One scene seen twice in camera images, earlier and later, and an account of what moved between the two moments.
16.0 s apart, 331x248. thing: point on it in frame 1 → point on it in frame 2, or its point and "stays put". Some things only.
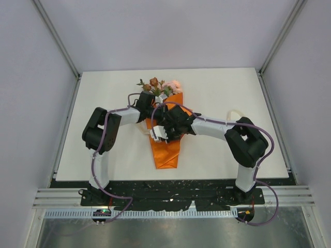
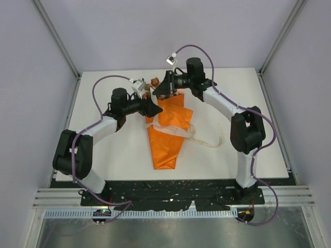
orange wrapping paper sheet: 166,155 stays put
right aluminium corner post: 294,15 stays put
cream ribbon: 144,129 → 182,132
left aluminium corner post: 57,39 stays put
